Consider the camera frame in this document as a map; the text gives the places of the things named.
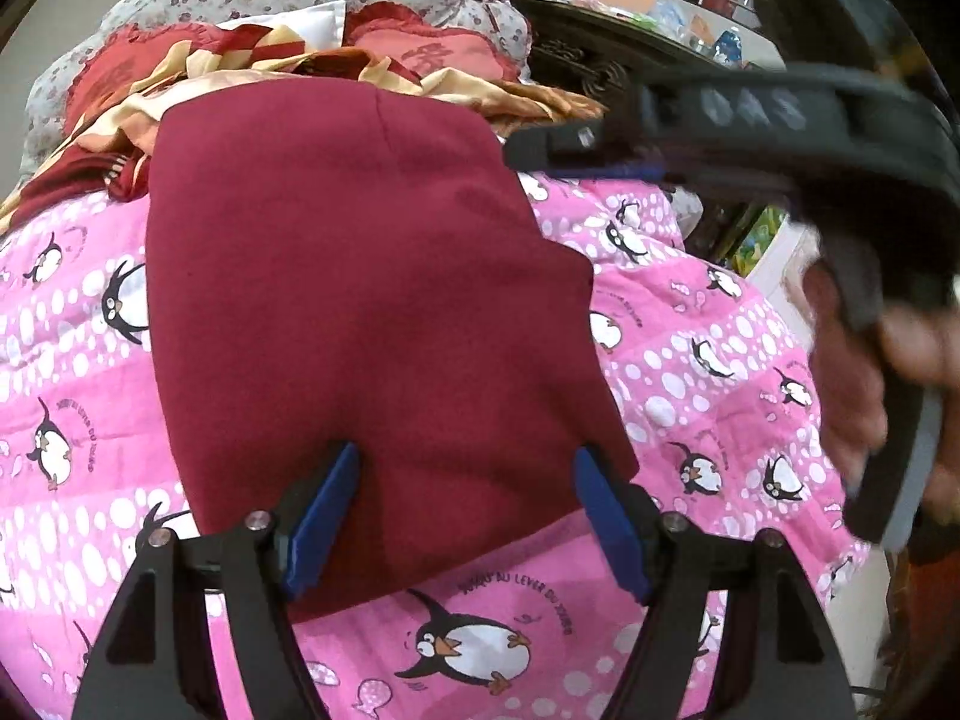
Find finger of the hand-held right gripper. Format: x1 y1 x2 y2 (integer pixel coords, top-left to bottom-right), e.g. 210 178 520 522
501 116 670 182

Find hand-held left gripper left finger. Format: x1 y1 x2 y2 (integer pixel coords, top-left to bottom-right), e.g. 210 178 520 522
71 441 362 720

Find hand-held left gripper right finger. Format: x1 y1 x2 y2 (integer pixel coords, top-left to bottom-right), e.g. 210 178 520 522
574 444 856 720

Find maroon knit garment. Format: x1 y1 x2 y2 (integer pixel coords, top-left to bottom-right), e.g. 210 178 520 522
145 79 640 625

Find person's right hand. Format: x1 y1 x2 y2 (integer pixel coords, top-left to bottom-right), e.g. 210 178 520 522
801 240 960 485

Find dark carved wooden table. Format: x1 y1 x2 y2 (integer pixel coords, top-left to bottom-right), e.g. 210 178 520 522
508 0 788 125

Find pink penguin print blanket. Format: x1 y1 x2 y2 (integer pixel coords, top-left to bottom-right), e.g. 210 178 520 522
0 169 875 720

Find red embroidered pillow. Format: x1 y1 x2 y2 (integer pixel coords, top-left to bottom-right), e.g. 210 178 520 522
349 2 522 85

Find green and yellow printed box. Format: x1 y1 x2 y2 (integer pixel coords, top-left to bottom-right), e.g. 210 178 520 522
724 202 790 278

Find white cloth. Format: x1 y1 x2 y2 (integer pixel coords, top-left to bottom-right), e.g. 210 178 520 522
223 0 347 55

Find red and gold satin cloth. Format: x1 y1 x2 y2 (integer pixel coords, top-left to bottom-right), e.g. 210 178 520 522
0 21 605 235

